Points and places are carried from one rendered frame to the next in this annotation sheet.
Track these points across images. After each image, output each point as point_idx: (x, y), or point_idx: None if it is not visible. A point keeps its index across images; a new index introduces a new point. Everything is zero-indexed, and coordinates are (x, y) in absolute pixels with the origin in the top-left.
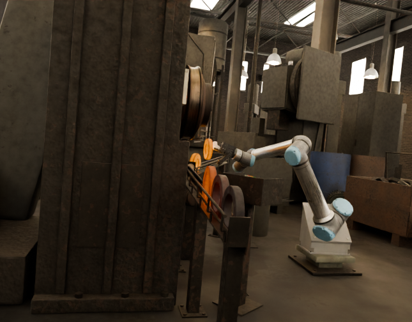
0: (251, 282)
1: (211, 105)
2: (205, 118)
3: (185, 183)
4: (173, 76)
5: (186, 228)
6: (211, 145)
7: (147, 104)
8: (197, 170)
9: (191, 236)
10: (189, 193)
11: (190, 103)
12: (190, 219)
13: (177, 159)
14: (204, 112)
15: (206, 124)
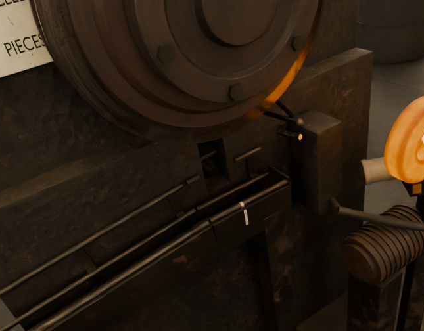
0: None
1: (142, 40)
2: (175, 87)
3: (10, 312)
4: None
5: (352, 307)
6: (398, 144)
7: None
8: None
9: (363, 330)
10: (344, 245)
11: (47, 49)
12: (360, 299)
13: None
14: (152, 67)
15: (219, 102)
